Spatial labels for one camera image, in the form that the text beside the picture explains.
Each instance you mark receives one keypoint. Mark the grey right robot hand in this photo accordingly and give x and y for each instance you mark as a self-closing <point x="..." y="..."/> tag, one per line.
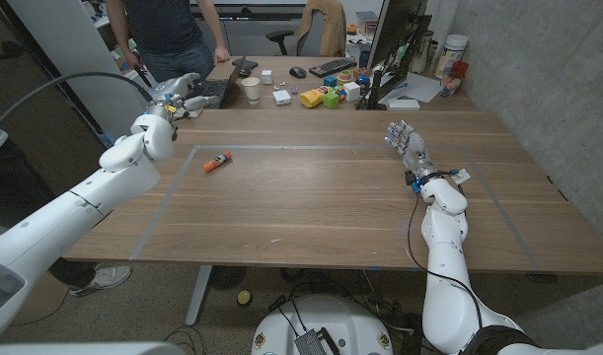
<point x="413" y="147"/>

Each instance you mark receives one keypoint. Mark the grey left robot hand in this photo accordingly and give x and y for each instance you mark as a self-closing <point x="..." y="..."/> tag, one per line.
<point x="175" y="91"/>

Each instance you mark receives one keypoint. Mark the orange glue stick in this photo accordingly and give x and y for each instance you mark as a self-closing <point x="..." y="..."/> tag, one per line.
<point x="216" y="162"/>

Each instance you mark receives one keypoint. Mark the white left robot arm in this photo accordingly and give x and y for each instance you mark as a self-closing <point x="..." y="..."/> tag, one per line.
<point x="59" y="222"/>

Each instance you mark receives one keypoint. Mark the black laptop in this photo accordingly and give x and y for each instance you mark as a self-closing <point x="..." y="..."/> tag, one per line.
<point x="227" y="86"/>

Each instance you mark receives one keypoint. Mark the white paper sheet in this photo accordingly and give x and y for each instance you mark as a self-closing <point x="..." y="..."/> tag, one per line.
<point x="422" y="89"/>

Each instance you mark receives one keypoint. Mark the person in dark t-shirt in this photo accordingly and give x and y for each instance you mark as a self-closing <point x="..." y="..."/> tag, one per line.
<point x="163" y="29"/>

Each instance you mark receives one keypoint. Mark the black phone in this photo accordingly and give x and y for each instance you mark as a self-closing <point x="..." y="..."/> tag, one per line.
<point x="247" y="64"/>

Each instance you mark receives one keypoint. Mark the white paper cup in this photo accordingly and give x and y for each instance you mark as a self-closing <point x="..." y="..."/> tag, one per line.
<point x="251" y="91"/>

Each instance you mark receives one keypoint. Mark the large white cube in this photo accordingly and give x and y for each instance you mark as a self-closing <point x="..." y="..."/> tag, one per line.
<point x="352" y="92"/>

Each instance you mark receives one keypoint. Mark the grey tape outline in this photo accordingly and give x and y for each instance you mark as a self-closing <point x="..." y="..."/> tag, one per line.
<point x="330" y="146"/>

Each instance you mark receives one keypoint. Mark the blue round toy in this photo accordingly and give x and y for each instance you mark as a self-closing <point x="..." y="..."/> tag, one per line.
<point x="362" y="80"/>

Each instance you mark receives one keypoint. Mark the small white cube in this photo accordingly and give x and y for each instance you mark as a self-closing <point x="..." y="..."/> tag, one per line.
<point x="266" y="77"/>

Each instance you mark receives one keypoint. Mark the tall dark bottle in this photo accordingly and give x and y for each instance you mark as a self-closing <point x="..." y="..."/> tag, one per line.
<point x="421" y="54"/>

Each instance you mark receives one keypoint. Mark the green toy cube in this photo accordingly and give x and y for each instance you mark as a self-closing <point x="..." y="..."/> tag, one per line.
<point x="331" y="100"/>

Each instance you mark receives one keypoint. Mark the white canister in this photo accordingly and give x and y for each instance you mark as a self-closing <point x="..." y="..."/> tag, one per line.
<point x="451" y="54"/>

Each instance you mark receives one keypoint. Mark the blue cup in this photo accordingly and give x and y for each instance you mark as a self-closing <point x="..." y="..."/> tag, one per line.
<point x="364" y="59"/>

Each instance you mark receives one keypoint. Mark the teal toy cube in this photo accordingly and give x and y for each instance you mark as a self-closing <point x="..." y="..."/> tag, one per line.
<point x="330" y="81"/>

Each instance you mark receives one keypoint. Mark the white flat adapter box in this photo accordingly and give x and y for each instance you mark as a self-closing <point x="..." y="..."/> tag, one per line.
<point x="281" y="97"/>

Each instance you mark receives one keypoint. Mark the wooden back desk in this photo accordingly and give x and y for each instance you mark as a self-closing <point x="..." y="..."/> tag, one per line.
<point x="281" y="62"/>

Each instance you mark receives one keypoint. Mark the yellow toy cylinder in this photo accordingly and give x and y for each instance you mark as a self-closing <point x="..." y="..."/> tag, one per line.
<point x="311" y="98"/>

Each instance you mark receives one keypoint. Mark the white cabinet panel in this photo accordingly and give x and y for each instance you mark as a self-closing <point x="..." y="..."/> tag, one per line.
<point x="69" y="49"/>

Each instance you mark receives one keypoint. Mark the black keyboard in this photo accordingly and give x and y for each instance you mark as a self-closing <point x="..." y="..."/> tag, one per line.
<point x="332" y="67"/>

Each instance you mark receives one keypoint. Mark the black computer monitor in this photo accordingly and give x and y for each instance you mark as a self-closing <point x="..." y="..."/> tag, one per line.
<point x="395" y="29"/>

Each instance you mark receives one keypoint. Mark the black office chair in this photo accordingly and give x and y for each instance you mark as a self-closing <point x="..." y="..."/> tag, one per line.
<point x="281" y="37"/>

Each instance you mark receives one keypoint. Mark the black computer mouse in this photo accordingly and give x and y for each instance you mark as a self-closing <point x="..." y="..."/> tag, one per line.
<point x="297" y="72"/>

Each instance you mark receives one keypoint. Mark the clear plastic storage box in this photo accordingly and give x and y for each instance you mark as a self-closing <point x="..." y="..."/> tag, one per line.
<point x="366" y="22"/>

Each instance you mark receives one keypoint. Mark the tan jacket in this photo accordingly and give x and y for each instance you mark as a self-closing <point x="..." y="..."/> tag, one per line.
<point x="330" y="27"/>

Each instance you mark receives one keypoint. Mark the person in black clothes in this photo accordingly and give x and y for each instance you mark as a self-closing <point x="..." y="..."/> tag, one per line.
<point x="15" y="182"/>

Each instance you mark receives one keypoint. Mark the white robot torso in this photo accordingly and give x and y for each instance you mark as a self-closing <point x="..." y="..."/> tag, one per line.
<point x="330" y="320"/>

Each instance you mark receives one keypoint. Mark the black round floor disc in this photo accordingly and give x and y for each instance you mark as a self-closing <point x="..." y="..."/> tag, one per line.
<point x="228" y="277"/>

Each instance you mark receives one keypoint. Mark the grey table leg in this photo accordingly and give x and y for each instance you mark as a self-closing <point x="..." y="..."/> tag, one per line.
<point x="200" y="296"/>

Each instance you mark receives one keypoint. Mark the yellow ball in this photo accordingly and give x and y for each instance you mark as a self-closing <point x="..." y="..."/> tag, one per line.
<point x="244" y="298"/>

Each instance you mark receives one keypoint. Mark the black box on torso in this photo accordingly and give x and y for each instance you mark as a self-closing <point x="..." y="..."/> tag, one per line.
<point x="311" y="343"/>

